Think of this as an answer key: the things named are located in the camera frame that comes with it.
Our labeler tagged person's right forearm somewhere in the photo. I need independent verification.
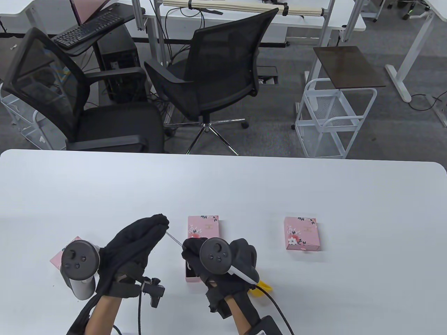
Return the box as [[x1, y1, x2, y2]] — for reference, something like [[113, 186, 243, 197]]
[[225, 295, 252, 335]]

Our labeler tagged white desk with angled leg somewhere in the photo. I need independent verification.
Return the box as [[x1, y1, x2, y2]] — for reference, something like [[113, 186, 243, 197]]
[[385, 0, 447, 127]]

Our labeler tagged black mesh office chair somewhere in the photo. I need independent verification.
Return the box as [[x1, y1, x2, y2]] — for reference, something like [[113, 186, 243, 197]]
[[1, 27, 165, 153]]

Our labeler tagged pink floral jewelry box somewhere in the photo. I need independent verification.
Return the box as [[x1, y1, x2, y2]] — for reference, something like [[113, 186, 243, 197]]
[[284, 216, 321, 252], [50, 236, 82, 271], [188, 215, 220, 241]]

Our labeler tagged black left forearm module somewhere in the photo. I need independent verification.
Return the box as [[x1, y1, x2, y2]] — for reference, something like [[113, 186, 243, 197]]
[[66, 297, 102, 335]]

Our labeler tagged silver chain necklace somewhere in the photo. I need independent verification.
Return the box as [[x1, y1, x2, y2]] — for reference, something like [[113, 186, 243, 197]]
[[166, 230, 185, 248]]

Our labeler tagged person's left hand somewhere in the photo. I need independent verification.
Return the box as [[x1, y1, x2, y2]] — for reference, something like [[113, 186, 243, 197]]
[[96, 214, 170, 299]]

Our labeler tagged black right forearm module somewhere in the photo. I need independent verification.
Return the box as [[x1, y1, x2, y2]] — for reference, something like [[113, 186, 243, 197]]
[[244, 315, 284, 335]]

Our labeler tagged grey hand controller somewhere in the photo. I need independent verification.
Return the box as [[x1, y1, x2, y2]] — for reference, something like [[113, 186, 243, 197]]
[[60, 241, 102, 300], [200, 237, 261, 285]]

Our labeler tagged black keyboard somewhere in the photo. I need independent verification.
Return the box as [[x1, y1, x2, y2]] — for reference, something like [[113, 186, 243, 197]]
[[52, 12, 125, 49]]

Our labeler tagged white wire cart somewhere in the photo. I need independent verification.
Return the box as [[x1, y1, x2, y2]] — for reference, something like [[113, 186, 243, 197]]
[[0, 83, 67, 151], [293, 77, 378, 159]]

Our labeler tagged black chair with chrome base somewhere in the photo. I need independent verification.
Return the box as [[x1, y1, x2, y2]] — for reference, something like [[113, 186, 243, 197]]
[[144, 8, 280, 156]]

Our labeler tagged person's right hand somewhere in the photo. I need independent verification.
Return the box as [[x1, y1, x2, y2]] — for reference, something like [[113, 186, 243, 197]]
[[182, 237, 252, 305]]

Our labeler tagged black floor cable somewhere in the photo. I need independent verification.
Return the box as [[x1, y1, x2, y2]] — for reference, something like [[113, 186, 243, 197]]
[[409, 93, 443, 111]]

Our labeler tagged brown board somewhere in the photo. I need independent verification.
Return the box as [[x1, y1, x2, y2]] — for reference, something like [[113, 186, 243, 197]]
[[313, 46, 387, 89]]

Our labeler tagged floor power box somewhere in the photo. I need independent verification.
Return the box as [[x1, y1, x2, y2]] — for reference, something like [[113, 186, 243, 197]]
[[258, 66, 280, 85]]

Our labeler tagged black computer tower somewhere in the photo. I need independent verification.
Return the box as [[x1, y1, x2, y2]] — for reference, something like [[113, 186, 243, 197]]
[[96, 25, 148, 104]]

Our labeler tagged person's left forearm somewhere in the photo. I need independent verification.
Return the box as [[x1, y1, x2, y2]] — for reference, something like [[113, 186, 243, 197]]
[[86, 297, 121, 335]]

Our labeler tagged yellow cleaning cloth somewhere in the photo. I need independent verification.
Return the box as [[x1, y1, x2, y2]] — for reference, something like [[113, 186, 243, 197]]
[[249, 281, 273, 297]]

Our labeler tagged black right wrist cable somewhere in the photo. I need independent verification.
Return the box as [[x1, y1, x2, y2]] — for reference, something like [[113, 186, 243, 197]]
[[255, 284, 295, 335]]

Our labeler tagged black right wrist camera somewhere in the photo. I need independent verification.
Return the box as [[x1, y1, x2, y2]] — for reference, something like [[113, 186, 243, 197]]
[[206, 290, 231, 319]]

